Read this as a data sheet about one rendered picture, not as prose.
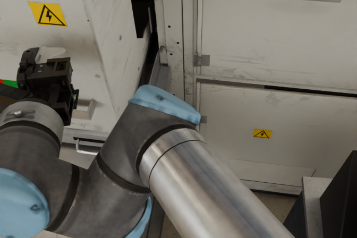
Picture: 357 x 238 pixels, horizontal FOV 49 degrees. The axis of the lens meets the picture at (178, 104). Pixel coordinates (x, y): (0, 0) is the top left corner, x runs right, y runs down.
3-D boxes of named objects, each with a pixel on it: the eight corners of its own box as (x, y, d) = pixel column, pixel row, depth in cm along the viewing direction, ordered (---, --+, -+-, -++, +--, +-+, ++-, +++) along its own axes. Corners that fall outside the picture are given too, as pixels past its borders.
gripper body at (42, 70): (79, 89, 70) (73, 136, 61) (31, 94, 70) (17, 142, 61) (70, 52, 65) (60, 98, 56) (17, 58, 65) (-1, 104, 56)
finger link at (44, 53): (71, 45, 75) (65, 73, 68) (39, 48, 74) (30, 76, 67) (67, 31, 73) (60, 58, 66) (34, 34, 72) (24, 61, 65)
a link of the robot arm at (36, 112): (5, 169, 57) (-20, 120, 51) (13, 145, 61) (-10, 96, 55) (67, 162, 58) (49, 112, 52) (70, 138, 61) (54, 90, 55)
